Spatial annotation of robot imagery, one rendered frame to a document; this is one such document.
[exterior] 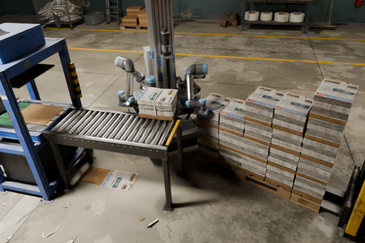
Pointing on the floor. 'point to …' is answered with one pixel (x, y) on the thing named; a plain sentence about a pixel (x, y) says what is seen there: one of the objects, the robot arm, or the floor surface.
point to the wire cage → (58, 5)
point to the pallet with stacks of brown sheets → (134, 18)
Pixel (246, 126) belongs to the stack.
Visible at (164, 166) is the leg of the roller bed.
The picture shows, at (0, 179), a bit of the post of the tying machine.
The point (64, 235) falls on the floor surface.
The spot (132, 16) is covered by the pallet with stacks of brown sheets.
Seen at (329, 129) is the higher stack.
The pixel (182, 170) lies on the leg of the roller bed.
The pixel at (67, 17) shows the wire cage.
